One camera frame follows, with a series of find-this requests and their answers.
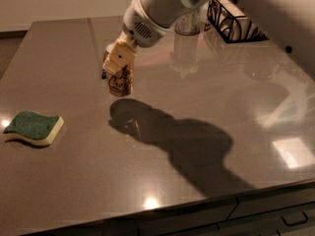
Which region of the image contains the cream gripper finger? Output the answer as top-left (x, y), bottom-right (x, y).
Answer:
top-left (102, 56), bottom-right (126, 75)

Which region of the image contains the orange soda can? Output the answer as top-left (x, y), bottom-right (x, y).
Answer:
top-left (106, 65), bottom-right (133, 97)

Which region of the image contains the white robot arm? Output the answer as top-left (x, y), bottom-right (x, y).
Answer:
top-left (115, 0), bottom-right (315, 77)

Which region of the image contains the blue rxbar blueberry wrapper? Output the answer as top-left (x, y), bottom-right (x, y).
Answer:
top-left (101, 51), bottom-right (108, 80)

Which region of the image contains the metal cup with stirrers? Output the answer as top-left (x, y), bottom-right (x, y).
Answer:
top-left (175, 9), bottom-right (201, 36)

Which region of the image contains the green and yellow sponge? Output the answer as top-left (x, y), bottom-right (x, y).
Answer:
top-left (3, 111), bottom-right (64, 147)

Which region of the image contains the black wire napkin holder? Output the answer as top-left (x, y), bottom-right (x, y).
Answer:
top-left (207, 0), bottom-right (268, 43)

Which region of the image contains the black drawer handle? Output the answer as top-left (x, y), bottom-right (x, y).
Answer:
top-left (282, 211), bottom-right (309, 227)

